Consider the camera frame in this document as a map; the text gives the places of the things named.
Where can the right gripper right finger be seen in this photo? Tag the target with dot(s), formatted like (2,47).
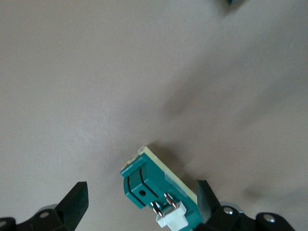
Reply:
(211,214)

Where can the brown paper table cover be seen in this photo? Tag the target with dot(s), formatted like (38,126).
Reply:
(72,72)

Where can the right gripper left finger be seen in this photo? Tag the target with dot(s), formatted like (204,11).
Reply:
(72,207)

